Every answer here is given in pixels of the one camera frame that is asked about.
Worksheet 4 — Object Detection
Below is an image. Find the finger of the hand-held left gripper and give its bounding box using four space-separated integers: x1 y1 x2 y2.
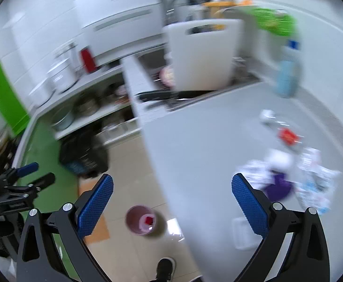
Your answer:
0 173 56 210
0 162 39 184

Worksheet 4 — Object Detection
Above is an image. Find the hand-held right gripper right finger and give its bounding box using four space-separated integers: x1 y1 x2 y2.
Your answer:
231 173 329 282

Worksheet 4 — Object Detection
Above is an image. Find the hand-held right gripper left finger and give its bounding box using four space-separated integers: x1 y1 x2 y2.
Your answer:
16 174 115 282

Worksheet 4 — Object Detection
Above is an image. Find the pink trash bin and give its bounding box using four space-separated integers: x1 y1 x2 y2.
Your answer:
125 205 157 236

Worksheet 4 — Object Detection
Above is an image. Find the clear plastic bottle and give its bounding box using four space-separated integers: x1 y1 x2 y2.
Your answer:
259 109 305 153

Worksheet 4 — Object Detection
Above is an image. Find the person's left hand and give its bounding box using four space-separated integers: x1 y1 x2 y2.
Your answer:
0 214 23 259

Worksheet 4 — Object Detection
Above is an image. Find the purple wrapper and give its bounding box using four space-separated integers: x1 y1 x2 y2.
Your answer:
261 169 295 202

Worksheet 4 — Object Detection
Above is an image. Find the white printed wrapper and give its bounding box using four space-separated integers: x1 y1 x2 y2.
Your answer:
239 159 273 190

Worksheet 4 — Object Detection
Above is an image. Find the black bag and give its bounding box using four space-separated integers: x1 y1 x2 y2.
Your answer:
58 129 110 178

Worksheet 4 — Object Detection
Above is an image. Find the white crumpled paper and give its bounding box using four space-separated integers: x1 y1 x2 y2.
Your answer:
267 148 293 171

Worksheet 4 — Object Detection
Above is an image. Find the grey-blue pot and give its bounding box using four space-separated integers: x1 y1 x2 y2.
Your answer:
51 109 75 132

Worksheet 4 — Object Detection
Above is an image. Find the white and blue wrapper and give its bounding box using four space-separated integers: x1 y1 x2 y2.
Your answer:
295 147 342 215

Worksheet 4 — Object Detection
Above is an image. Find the white lidded pot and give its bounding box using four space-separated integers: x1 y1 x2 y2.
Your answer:
27 78 56 108

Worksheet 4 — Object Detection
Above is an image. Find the steel pot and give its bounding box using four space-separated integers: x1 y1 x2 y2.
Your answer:
74 94 98 116

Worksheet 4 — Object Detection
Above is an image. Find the white kitchen shelf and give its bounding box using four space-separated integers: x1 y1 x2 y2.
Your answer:
31 65 143 147

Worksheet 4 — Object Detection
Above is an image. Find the person's black shoe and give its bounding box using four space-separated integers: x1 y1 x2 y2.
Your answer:
155 258 176 282

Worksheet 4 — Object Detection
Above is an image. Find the white rice cooker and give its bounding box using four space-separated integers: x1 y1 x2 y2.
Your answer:
46 59 78 93

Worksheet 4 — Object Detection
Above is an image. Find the red container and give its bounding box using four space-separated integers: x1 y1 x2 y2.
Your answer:
80 48 98 73

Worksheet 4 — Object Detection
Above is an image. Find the blue detergent bottle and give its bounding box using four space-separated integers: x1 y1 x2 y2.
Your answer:
273 39 304 99

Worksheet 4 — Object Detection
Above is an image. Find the pink dish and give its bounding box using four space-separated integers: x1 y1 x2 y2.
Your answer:
160 67 175 87

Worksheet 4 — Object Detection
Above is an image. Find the white cutting board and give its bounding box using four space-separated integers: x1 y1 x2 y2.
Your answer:
163 19 244 91

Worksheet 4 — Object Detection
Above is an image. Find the steel kitchen sink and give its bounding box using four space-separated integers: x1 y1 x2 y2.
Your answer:
138 47 261 109

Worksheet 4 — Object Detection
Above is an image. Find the white range hood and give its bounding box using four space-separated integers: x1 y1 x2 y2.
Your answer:
72 0 166 68

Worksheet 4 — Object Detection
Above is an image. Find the green plastic bag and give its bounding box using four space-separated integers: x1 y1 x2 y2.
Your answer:
242 7 297 37

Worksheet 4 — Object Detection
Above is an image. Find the orange plastic basket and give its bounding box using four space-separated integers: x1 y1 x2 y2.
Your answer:
202 0 254 9

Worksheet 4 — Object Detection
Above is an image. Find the black-handled kitchen knife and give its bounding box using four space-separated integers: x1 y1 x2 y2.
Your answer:
135 90 207 104

